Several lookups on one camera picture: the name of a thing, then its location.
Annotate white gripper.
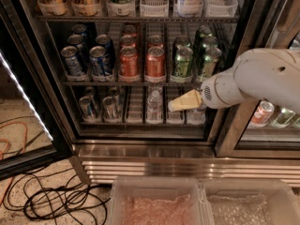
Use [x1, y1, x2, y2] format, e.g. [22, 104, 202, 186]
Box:
[168, 67, 250, 112]

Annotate green can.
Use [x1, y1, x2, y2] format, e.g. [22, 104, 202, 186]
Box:
[194, 24, 212, 47]
[172, 46, 193, 78]
[198, 47, 222, 81]
[198, 36, 218, 58]
[271, 107, 295, 128]
[172, 36, 191, 57]

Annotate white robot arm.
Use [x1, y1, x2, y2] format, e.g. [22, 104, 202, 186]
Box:
[168, 49, 300, 113]

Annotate front right orange can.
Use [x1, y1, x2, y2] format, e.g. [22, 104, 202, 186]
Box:
[146, 47, 165, 77]

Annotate closed right fridge door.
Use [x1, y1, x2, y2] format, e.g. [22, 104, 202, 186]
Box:
[216, 0, 300, 158]

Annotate front left orange can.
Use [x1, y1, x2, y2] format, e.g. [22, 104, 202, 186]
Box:
[120, 46, 139, 77]

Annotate orange can behind glass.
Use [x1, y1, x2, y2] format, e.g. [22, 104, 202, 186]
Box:
[250, 101, 275, 128]

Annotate bottom right silver can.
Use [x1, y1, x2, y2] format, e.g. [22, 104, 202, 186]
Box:
[102, 97, 119, 119]

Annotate silver can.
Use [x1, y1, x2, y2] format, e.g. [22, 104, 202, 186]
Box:
[102, 97, 119, 119]
[79, 96, 98, 119]

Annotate rear left orange can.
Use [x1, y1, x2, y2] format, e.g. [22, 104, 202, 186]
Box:
[122, 24, 138, 37]

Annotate green can behind glass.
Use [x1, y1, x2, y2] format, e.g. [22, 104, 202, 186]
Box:
[271, 107, 295, 128]

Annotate front right blue can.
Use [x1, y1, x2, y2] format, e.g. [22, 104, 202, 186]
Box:
[89, 46, 113, 77]

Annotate blue can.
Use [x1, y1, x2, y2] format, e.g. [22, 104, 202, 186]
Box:
[96, 34, 115, 64]
[89, 46, 113, 77]
[61, 46, 84, 77]
[67, 34, 89, 64]
[72, 23, 90, 41]

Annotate bottom left silver can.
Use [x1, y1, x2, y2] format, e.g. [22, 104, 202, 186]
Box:
[79, 96, 98, 119]

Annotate empty white shelf tray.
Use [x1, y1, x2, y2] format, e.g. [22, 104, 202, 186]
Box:
[140, 0, 169, 18]

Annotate top shelf white green bottle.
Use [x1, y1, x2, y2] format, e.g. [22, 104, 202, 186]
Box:
[107, 0, 135, 17]

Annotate rear left blue can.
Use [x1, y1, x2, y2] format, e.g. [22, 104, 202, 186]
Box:
[72, 23, 90, 41]

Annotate front left blue can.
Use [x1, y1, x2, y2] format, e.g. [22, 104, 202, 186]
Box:
[61, 46, 84, 77]

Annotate open fridge door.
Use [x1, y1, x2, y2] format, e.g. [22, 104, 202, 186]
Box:
[0, 12, 74, 181]

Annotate right water bottle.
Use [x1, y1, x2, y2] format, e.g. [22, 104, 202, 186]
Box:
[187, 105, 206, 125]

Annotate water bottle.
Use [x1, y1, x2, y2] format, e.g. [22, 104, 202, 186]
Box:
[187, 105, 206, 125]
[146, 90, 163, 124]

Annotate left water bottle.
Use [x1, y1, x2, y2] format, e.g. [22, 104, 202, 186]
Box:
[146, 90, 163, 124]

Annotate empty white tray right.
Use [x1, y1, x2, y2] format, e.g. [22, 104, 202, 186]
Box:
[203, 0, 238, 18]

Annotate right clear plastic bin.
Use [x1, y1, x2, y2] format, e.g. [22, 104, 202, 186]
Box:
[202, 178, 300, 225]

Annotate clear plastic bin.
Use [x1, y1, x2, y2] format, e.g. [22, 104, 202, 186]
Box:
[202, 178, 300, 225]
[106, 176, 205, 225]

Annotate left clear plastic bin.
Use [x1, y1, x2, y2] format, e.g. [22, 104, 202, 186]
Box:
[106, 176, 205, 225]

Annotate black cable on floor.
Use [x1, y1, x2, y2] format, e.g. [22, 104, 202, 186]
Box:
[2, 162, 112, 225]

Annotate orange cable on floor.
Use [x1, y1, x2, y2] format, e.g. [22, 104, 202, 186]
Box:
[0, 120, 29, 206]

